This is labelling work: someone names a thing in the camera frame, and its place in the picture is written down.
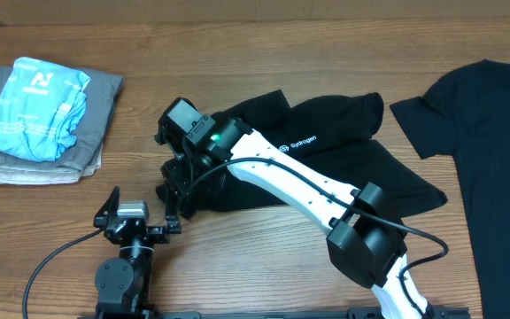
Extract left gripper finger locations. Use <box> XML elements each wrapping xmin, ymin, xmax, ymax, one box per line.
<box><xmin>94</xmin><ymin>186</ymin><xmax>120</xmax><ymax>229</ymax></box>
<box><xmin>165</xmin><ymin>190</ymin><xmax>182</xmax><ymax>234</ymax></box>

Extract black polo shirt Sydrogen logo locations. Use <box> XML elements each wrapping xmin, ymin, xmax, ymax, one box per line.
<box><xmin>155</xmin><ymin>89</ymin><xmax>449</xmax><ymax>221</ymax></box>

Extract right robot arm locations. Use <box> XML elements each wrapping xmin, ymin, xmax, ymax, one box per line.
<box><xmin>155</xmin><ymin>116</ymin><xmax>434</xmax><ymax>318</ymax></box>

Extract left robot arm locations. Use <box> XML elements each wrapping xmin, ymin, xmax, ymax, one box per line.
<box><xmin>93</xmin><ymin>186</ymin><xmax>182</xmax><ymax>319</ymax></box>

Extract folded light blue shirt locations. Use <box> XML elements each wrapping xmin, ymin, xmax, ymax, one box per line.
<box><xmin>0</xmin><ymin>57</ymin><xmax>91</xmax><ymax>162</ymax></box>

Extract folded grey garment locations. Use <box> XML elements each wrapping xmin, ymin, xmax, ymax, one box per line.
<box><xmin>0</xmin><ymin>66</ymin><xmax>123</xmax><ymax>172</ymax></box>

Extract folded beige garment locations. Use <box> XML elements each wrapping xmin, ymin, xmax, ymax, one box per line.
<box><xmin>0</xmin><ymin>145</ymin><xmax>103</xmax><ymax>185</ymax></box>

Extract black t-shirt white label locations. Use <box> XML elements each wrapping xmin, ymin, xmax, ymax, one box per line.
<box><xmin>390</xmin><ymin>59</ymin><xmax>510</xmax><ymax>318</ymax></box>

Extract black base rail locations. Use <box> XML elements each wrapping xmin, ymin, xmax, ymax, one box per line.
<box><xmin>77</xmin><ymin>306</ymin><xmax>472</xmax><ymax>319</ymax></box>

